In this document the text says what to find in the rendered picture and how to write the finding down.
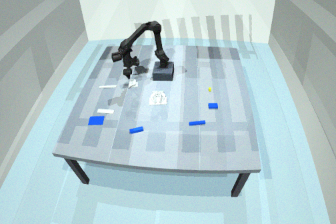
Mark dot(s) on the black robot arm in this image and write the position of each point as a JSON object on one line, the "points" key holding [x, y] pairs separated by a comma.
{"points": [[125, 46]]}

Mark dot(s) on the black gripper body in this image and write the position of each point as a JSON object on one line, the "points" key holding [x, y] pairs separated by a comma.
{"points": [[128, 70]]}

